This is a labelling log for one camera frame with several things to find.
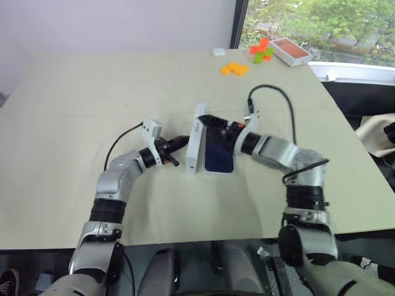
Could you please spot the green toy block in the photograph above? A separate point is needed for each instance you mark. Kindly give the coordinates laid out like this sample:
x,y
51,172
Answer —
x,y
262,57

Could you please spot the yellow-orange toy block cluster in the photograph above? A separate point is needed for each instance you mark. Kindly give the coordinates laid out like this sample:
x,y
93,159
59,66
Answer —
x,y
234,69

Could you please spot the black window frame post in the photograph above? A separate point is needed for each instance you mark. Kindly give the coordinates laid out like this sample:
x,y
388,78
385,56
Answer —
x,y
239,24

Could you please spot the black bracket with silver clip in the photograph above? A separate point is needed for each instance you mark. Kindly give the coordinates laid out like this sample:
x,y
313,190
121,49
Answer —
x,y
273,271

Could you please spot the beige cloth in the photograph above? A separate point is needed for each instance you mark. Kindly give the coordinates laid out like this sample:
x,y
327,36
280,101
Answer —
x,y
370,135

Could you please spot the red and white box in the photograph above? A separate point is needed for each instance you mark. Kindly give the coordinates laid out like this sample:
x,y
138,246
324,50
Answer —
x,y
290,50

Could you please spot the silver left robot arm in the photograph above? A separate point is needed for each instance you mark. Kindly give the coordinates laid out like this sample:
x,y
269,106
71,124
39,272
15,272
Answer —
x,y
108,182

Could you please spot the white window sill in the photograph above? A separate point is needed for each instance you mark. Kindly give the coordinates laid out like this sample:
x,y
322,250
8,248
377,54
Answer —
x,y
364,71

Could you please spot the grey robot torso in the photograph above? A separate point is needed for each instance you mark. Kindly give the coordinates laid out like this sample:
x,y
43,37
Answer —
x,y
355,277

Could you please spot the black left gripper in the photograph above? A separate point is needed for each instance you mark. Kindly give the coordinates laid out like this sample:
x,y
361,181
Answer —
x,y
163,151

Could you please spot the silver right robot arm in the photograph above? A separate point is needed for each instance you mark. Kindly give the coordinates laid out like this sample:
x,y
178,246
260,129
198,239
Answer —
x,y
277,151

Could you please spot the small white sill object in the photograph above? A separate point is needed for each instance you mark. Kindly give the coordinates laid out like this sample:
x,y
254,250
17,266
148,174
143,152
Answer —
x,y
331,75

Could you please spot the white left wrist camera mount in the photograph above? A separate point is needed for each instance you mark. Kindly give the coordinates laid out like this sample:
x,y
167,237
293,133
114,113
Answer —
x,y
151,128

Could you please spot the red-orange toy block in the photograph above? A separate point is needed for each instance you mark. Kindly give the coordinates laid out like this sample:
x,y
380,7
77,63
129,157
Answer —
x,y
260,46

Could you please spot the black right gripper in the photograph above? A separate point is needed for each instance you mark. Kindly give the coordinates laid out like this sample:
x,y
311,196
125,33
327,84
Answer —
x,y
232,132

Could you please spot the white earbuds case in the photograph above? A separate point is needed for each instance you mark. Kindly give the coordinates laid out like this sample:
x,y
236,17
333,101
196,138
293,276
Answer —
x,y
218,52

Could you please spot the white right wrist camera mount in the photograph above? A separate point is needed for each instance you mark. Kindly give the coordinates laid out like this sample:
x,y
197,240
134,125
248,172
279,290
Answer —
x,y
251,123

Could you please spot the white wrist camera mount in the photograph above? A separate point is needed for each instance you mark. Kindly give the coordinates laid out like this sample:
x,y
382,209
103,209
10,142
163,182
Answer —
x,y
251,123
151,128

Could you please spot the dark blue smartphone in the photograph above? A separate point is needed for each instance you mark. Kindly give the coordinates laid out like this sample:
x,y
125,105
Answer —
x,y
218,157

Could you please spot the white phone box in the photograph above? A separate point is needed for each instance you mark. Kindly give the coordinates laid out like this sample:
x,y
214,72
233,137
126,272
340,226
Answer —
x,y
193,148

